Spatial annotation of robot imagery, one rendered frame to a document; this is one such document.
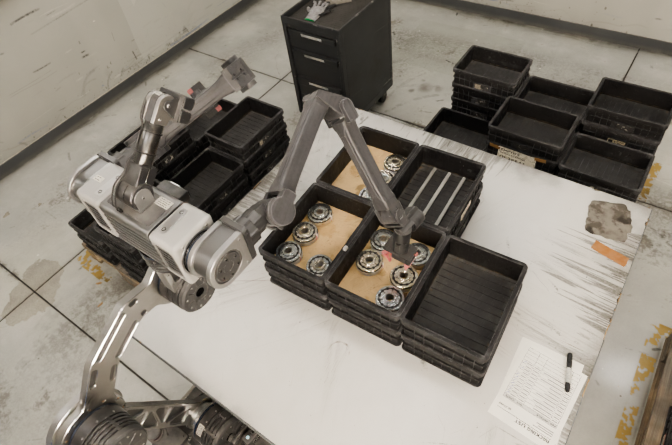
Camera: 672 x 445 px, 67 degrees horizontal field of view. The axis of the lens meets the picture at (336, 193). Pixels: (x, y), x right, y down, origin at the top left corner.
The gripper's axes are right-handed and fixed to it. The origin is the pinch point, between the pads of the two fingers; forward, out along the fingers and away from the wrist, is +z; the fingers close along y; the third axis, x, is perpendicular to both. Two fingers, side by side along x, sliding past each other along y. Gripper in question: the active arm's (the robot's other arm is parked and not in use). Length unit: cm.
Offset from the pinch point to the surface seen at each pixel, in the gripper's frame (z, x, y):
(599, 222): 17, -74, -55
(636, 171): 45, -150, -65
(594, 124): 36, -165, -36
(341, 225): 14.2, -13.2, 32.6
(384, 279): 13.0, 0.6, 4.5
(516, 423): 23, 19, -55
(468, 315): 10.9, -1.1, -27.7
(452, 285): 11.1, -9.4, -18.0
